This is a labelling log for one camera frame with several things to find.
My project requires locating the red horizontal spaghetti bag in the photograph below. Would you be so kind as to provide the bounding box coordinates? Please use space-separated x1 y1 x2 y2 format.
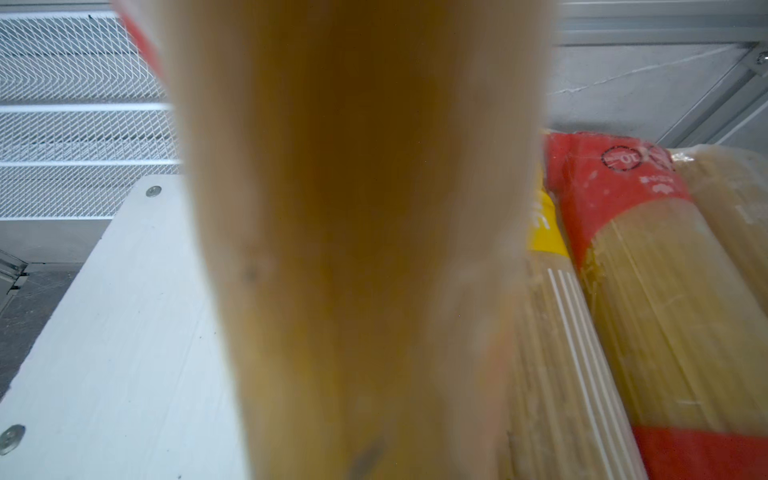
544 132 767 479

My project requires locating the red end long spaghetti bag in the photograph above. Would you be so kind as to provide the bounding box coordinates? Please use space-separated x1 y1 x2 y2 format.
113 1 557 479

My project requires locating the white two-tier shelf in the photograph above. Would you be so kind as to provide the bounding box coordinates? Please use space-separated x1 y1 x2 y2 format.
1 175 250 479

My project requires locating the white wire mesh basket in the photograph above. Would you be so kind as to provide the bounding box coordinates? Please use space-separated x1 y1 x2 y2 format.
1 11 180 221

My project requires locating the yellow clear spaghetti bag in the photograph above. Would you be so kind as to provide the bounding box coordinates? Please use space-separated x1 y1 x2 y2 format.
670 144 767 309

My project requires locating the yellow Stature spaghetti bag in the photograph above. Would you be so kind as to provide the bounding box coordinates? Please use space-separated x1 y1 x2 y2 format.
498 188 647 479

